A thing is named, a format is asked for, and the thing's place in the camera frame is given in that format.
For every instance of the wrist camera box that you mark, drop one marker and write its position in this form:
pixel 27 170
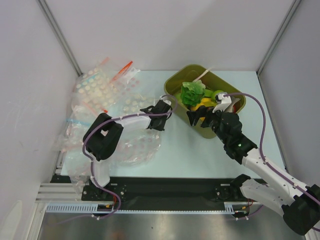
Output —
pixel 223 102
pixel 168 102

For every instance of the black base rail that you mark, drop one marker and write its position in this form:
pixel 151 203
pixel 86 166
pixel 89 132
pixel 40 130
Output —
pixel 168 194

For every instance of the white slotted cable duct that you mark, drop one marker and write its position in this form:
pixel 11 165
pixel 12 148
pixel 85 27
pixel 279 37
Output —
pixel 80 208

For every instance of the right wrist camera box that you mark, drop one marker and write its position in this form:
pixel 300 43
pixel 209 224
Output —
pixel 223 102

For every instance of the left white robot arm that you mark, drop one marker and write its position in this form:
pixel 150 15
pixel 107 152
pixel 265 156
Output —
pixel 102 138

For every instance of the green toy lettuce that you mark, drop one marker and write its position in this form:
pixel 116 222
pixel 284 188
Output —
pixel 192 92

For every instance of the light green toy cabbage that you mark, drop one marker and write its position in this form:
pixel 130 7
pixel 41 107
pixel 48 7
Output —
pixel 178 97

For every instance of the clear white-dotted zip bag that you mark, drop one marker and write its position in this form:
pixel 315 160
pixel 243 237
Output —
pixel 135 148

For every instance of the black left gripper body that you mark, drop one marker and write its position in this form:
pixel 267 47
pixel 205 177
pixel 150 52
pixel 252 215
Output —
pixel 160 126

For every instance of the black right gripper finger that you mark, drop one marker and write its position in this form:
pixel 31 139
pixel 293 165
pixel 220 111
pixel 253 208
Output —
pixel 196 114
pixel 194 120

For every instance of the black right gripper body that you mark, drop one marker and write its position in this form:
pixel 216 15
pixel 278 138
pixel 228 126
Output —
pixel 208 120

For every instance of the green toy apple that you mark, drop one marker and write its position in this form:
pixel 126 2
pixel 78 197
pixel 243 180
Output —
pixel 214 94

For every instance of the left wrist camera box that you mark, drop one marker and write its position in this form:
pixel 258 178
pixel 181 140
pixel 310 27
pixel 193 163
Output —
pixel 168 102

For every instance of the pile of clear zip bags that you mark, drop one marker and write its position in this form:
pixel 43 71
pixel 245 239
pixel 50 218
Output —
pixel 95 92

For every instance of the grey toy fish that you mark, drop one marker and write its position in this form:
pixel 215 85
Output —
pixel 235 102

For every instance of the olive green plastic bin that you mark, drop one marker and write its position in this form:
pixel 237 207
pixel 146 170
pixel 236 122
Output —
pixel 213 82

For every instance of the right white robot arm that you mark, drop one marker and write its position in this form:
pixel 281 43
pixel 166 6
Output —
pixel 296 202

